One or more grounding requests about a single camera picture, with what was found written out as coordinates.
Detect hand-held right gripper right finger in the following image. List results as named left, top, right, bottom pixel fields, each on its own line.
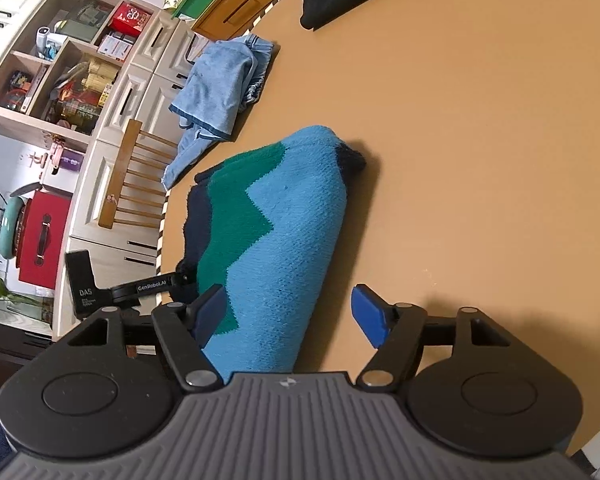
left=351, top=284, right=513, bottom=393

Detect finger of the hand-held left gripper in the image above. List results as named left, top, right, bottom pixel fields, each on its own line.
left=110, top=269, right=199, bottom=307

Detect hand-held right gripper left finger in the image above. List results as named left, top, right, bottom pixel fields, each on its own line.
left=67, top=284, right=228, bottom=393

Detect blue knit sweater vest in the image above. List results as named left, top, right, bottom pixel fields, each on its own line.
left=177, top=125, right=368, bottom=378

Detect teal pot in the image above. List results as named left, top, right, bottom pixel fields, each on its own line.
left=0, top=194, right=29, bottom=262

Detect white drawer cabinet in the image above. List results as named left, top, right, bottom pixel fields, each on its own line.
left=54, top=10, right=221, bottom=333

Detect wooden spindle chair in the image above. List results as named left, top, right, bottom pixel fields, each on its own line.
left=98, top=119, right=181, bottom=231

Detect purple box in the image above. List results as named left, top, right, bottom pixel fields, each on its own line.
left=57, top=152, right=86, bottom=173

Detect white open shelf unit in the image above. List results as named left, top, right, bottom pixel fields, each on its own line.
left=0, top=0, right=162, bottom=153

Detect blue denim jeans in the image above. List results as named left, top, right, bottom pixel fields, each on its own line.
left=162, top=34, right=281, bottom=188

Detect red patterned box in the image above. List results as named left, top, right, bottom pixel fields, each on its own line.
left=107, top=2, right=153, bottom=37

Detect wooden side cabinet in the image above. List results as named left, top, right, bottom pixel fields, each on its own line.
left=192, top=0, right=301, bottom=42

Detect large red case with handle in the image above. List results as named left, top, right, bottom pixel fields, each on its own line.
left=17, top=190, right=73, bottom=289

